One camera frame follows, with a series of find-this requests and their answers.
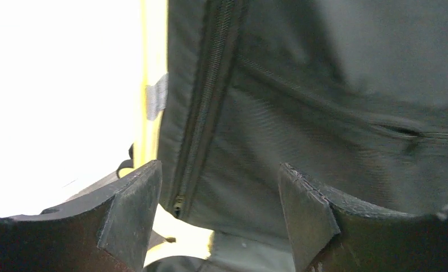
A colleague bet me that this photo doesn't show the yellow hard-shell suitcase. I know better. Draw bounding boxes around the yellow hard-shell suitcase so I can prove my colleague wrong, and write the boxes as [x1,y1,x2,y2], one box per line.
[145,1,448,271]

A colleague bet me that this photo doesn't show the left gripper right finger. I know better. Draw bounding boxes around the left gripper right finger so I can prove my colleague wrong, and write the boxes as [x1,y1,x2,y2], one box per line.
[279,164,448,271]

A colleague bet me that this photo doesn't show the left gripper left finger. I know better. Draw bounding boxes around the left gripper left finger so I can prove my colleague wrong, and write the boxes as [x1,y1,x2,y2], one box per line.
[0,160,162,271]

